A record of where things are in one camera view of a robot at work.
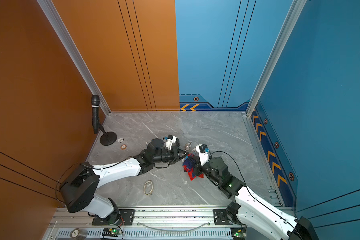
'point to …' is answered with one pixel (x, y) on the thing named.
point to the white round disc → (120, 140)
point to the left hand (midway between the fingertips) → (190, 152)
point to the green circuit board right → (238, 233)
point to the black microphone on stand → (107, 139)
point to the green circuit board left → (110, 232)
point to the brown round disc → (123, 147)
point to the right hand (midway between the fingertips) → (191, 157)
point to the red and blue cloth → (188, 166)
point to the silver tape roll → (79, 234)
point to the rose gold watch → (187, 146)
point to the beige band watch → (148, 188)
